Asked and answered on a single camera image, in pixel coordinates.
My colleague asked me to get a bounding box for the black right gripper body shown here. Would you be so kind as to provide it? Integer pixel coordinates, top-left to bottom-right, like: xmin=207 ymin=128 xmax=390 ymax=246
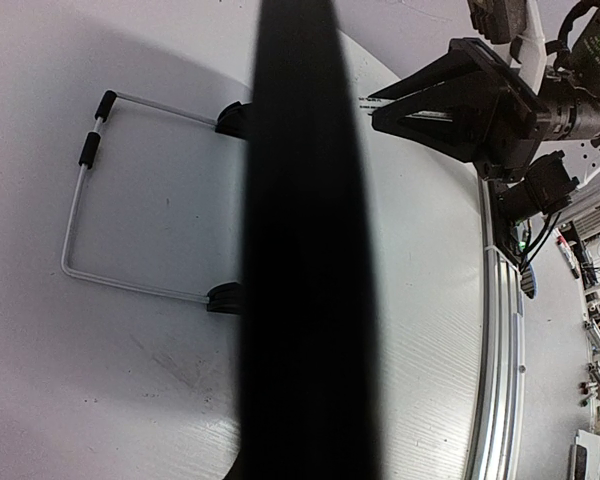
xmin=449 ymin=38 xmax=548 ymax=181

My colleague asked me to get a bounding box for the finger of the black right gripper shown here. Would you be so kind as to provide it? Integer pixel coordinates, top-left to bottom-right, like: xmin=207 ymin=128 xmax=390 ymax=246
xmin=371 ymin=100 xmax=500 ymax=165
xmin=368 ymin=47 xmax=480 ymax=103

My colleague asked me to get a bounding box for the white marker pen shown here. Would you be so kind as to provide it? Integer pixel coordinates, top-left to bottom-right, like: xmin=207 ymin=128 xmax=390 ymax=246
xmin=355 ymin=95 xmax=461 ymax=124

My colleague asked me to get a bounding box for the white whiteboard with black frame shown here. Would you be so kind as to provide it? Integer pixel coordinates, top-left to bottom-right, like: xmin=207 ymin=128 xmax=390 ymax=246
xmin=238 ymin=1 xmax=382 ymax=479

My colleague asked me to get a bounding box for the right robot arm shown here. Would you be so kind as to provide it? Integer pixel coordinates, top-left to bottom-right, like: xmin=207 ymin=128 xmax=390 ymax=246
xmin=371 ymin=1 xmax=600 ymax=222

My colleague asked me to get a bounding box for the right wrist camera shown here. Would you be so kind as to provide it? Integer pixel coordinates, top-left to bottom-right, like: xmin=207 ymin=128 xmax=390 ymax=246
xmin=467 ymin=0 xmax=527 ymax=45

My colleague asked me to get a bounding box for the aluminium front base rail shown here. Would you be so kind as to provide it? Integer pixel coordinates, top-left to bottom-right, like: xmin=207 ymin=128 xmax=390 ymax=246
xmin=463 ymin=180 xmax=527 ymax=479

